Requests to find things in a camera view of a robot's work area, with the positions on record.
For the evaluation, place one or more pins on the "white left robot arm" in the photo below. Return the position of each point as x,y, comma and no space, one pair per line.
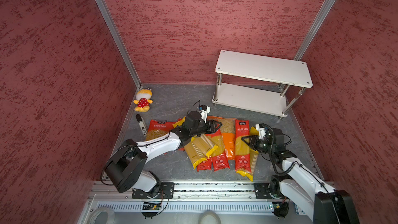
125,168

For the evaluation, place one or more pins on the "right aluminium corner post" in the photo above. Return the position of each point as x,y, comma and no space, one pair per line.
315,26

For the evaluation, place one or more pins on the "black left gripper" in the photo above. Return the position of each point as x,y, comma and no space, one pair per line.
208,127

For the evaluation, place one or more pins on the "yellow spaghetti bag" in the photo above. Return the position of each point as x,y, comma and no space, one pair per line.
202,142
253,159
195,155

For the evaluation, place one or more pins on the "red macaroni bag left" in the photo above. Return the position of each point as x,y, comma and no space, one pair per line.
158,129

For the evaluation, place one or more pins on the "aluminium corner post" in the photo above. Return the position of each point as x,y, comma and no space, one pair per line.
118,41
315,26

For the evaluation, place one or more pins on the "grey marker pen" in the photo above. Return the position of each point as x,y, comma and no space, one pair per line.
141,124

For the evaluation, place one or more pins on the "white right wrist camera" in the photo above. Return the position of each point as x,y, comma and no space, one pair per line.
262,130

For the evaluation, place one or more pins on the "yellow plush toy red dress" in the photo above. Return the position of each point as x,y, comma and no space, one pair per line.
143,100

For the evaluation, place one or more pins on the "red spaghetti bag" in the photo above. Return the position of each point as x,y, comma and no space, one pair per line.
205,165
242,156
218,157

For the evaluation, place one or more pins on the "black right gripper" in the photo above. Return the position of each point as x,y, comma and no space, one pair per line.
255,143

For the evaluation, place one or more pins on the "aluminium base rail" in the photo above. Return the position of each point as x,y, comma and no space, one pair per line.
221,197

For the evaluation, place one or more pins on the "white two-tier metal shelf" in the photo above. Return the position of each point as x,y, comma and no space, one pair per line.
293,74

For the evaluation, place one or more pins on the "orange macaroni bag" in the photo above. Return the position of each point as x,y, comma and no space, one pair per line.
228,134

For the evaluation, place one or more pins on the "left aluminium corner post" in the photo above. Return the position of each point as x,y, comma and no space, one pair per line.
118,41

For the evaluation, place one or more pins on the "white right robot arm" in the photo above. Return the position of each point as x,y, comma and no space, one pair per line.
293,181

